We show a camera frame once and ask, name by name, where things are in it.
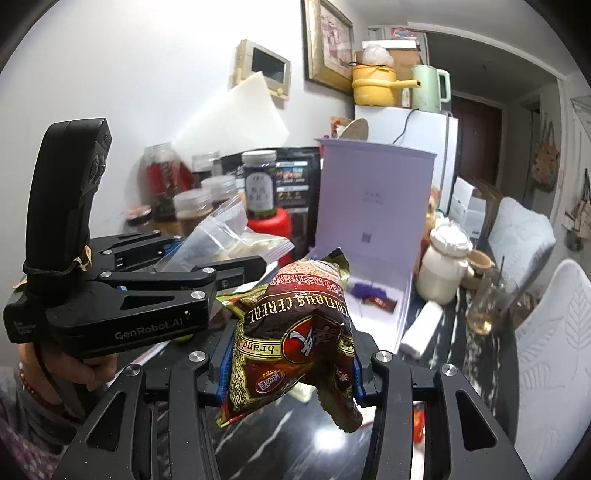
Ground white cardboard box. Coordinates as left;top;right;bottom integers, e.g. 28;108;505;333
449;177;486;240

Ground clear zip bag with contents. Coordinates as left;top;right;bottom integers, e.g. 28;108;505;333
154;195;294;273

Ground white foam board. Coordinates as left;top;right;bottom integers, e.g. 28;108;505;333
201;72;290;155

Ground black snack pouch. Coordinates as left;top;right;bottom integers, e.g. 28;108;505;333
221;146;323;259

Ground dark tea jar white label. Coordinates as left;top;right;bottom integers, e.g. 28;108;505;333
242;150;277;219

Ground person's left hand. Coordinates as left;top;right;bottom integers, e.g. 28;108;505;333
17;343;118;405

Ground far white quilted chair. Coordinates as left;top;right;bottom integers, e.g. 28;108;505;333
488;197;556;292

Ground white quilted chair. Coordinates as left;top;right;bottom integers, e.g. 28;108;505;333
488;197;556;292
515;260;591;479

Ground beige ceramic bowl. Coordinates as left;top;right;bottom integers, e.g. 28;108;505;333
461;249;495;291

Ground purple fuzzy tassel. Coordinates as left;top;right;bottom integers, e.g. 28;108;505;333
349;282;388;300

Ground plastic jar brown contents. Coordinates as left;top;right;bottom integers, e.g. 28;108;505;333
173;188;213;237

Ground white rolled towel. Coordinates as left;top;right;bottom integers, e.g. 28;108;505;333
400;301;443;360

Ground lavender open gift box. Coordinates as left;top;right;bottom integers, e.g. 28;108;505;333
310;139;436;353

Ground cream ceramic lidded jar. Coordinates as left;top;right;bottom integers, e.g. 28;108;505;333
416;223;474;306

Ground gold framed picture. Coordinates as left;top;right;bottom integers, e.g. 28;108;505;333
301;0;353;95

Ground yellow enamel pot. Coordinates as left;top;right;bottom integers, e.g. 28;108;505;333
352;64;422;107

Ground wall intercom monitor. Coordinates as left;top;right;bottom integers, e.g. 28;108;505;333
233;39;291;100

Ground clear drinking glass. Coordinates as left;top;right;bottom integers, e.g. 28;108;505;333
466;268;519;335

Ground nutritious cereal snack bag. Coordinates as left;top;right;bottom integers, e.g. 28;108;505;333
217;249;363;433

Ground near white quilted chair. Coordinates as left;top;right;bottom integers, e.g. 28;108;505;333
515;260;591;479

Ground green electric kettle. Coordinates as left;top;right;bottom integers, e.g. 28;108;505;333
411;65;452;113

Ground plastic jar red contents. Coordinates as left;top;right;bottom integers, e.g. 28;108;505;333
143;142;194;223

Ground dark wooden door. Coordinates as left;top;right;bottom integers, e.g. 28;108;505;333
452;95;502;185

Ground red plastic stool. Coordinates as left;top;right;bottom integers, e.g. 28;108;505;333
246;208;294;267

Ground small brown snack bar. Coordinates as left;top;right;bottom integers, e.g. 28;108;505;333
363;296;397;314

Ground white refrigerator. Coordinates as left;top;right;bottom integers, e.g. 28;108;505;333
355;105;459;214

